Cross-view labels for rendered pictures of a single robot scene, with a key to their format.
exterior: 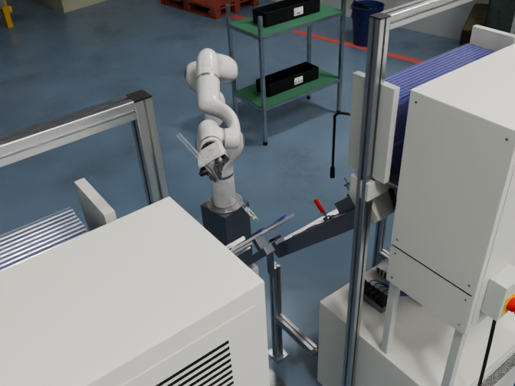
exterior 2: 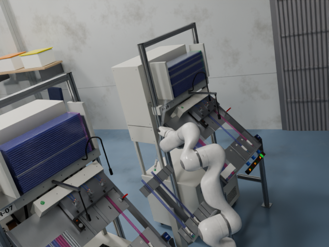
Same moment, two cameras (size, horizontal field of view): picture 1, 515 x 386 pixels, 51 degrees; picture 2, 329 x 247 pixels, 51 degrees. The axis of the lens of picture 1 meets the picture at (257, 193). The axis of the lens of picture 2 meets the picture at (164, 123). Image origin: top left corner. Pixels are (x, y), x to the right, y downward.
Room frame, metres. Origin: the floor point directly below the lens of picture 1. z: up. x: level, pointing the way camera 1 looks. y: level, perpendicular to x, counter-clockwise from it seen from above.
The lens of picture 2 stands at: (3.63, -0.29, 2.26)
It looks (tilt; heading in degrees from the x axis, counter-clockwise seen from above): 21 degrees down; 168
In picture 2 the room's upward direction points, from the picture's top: 13 degrees counter-clockwise
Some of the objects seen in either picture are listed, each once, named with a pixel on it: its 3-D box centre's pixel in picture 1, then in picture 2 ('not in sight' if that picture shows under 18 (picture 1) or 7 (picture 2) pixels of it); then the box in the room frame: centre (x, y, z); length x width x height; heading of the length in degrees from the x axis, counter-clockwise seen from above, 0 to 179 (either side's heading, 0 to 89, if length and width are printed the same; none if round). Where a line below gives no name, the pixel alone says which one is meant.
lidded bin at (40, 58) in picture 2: not in sight; (38, 58); (-2.84, -0.86, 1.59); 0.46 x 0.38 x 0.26; 46
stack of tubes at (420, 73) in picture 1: (430, 106); (47, 149); (1.61, -0.59, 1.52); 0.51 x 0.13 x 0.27; 125
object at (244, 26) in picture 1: (287, 63); not in sight; (4.43, -0.32, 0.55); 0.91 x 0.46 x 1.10; 125
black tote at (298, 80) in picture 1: (287, 79); not in sight; (4.43, -0.32, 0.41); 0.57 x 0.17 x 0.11; 125
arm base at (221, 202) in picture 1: (223, 188); not in sight; (2.25, 0.17, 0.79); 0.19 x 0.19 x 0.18
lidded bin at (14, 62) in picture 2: not in sight; (12, 61); (-3.32, -1.37, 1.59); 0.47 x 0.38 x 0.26; 46
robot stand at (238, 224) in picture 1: (229, 253); not in sight; (2.25, 0.17, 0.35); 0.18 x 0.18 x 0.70; 46
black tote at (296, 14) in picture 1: (287, 10); not in sight; (4.43, -0.32, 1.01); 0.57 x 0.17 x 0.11; 125
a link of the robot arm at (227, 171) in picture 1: (226, 152); (217, 236); (2.25, 0.14, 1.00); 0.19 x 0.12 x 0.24; 91
